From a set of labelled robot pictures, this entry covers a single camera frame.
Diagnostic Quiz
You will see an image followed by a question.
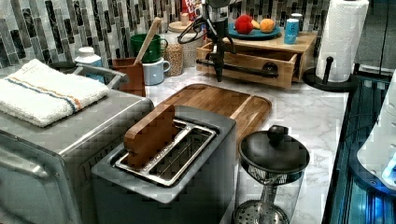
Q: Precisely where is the orange plush fruit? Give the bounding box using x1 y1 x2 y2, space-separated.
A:
260 19 276 34

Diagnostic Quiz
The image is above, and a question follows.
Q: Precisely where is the wooden block in toaster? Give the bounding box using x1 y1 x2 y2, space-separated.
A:
123 105 177 169

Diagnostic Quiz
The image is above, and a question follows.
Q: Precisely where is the glass french press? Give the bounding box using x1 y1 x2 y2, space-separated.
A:
232 125 310 224

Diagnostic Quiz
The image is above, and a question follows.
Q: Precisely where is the bamboo drawer cabinet top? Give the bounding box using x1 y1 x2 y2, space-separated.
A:
233 31 317 82

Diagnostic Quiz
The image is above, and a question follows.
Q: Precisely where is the white folded towel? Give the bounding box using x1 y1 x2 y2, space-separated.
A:
0 59 109 127

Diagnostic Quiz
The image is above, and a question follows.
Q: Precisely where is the teal round plate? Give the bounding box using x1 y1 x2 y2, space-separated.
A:
229 22 281 40

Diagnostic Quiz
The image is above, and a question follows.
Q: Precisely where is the white ribbed canister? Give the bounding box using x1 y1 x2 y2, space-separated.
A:
182 34 204 68

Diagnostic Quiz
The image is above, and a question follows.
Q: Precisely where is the black paper towel holder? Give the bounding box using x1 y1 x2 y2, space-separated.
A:
303 57 359 92

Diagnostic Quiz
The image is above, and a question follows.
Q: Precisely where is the brown wooden utensil holder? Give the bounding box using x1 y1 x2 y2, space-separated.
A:
112 58 146 97

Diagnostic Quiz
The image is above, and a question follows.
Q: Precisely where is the round wooden lid with knob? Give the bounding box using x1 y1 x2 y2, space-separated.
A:
168 13 192 33

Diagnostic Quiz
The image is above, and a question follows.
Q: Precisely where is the silver two-slot toaster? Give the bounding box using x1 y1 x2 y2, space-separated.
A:
92 105 236 224

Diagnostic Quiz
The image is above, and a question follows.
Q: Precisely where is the red Froot Loops cereal box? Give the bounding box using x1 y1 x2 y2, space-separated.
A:
181 0 201 21

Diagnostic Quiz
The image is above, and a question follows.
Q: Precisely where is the black silver robot gripper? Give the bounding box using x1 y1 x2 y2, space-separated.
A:
202 0 235 82

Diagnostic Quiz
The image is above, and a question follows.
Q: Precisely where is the silver toaster oven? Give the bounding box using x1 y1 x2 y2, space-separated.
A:
0 63 155 224

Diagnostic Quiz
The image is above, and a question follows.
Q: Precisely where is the light blue mug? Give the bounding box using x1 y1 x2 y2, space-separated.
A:
143 58 172 86

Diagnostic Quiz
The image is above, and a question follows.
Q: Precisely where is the bamboo drawer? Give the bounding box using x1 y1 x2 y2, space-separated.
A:
195 41 299 89

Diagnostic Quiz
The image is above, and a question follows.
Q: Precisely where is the wooden cutting board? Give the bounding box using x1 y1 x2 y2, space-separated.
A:
162 84 272 144

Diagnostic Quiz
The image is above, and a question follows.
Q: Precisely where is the green plastic pitcher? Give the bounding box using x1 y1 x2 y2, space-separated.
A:
130 34 168 63

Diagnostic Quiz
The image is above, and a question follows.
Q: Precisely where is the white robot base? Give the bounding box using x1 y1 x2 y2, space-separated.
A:
349 75 396 197

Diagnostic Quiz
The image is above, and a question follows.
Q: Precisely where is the yellow plush banana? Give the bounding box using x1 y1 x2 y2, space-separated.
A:
251 20 260 29

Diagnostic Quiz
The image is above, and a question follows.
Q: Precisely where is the red plush apple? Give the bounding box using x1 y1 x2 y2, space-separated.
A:
234 15 254 35

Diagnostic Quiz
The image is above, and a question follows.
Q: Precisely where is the teal drink can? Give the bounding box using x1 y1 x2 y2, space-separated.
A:
284 18 299 45

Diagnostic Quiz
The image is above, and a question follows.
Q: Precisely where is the wooden spoon handle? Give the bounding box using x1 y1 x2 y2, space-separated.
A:
134 17 162 64

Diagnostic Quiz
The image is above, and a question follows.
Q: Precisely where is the white paper towel roll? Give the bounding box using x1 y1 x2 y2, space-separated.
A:
316 0 369 82

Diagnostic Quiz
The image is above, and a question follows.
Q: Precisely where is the blue bottle with white cap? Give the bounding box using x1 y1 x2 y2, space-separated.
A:
74 47 105 83

